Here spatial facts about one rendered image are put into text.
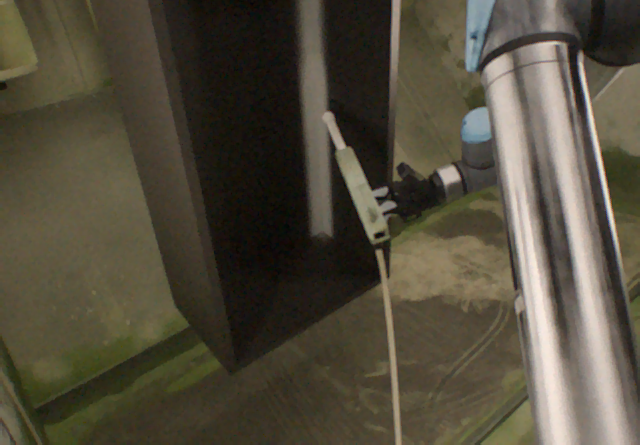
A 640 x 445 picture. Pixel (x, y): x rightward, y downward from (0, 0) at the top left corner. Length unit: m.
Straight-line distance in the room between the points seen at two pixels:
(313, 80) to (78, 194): 1.17
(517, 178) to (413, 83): 2.62
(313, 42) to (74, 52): 1.23
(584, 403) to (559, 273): 0.12
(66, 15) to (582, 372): 2.30
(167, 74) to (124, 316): 1.42
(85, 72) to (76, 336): 1.11
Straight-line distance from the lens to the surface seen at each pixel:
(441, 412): 1.83
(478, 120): 1.23
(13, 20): 2.16
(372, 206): 1.20
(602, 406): 0.57
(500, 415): 1.83
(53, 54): 2.49
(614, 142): 2.95
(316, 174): 1.76
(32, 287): 2.27
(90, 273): 2.26
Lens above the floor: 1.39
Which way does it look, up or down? 24 degrees down
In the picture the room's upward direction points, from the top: 11 degrees counter-clockwise
